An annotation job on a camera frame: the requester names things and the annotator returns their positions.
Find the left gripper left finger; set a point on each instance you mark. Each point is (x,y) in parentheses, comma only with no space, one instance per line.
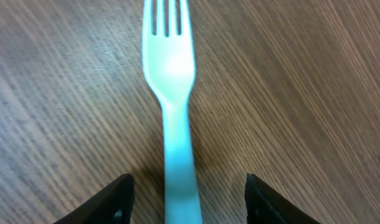
(112,205)

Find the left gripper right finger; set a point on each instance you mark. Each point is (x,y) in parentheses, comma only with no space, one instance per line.
(267,206)

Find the white fork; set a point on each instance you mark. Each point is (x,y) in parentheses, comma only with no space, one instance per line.
(169,66)

